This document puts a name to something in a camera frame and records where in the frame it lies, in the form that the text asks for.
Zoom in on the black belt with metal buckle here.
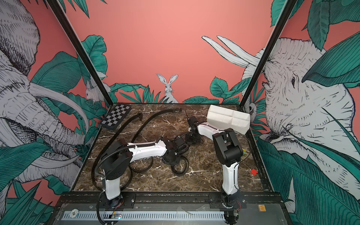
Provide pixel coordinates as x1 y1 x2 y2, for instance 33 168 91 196
171 132 191 176

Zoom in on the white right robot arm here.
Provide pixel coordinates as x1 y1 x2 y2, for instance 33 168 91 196
187 116 243 208

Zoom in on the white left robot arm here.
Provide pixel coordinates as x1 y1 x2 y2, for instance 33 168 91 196
95 137 189 200

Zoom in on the white divided storage box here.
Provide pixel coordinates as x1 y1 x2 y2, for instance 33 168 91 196
207 105 250 135

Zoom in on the long black belt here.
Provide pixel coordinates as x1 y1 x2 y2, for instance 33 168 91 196
90 112 143 192

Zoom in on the black white checkerboard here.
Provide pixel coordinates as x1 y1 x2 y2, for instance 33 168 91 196
100 103 131 130

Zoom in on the red cube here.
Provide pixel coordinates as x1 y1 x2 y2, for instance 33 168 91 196
251 169 258 176

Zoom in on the orange warning sticker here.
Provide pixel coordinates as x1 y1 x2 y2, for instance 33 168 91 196
258 204 266 212

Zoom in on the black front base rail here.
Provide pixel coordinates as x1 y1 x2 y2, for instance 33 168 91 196
56 191 285 210

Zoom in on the white slotted cable duct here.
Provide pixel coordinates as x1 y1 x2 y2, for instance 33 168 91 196
61 211 225 222

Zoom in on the black frame post right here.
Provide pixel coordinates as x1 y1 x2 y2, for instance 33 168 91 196
239 0 297 111

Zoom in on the black frame post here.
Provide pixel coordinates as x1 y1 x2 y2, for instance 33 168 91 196
239 0 297 111
47 0 113 107

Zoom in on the black frame post left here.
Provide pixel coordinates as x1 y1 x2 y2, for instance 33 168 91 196
47 0 113 107

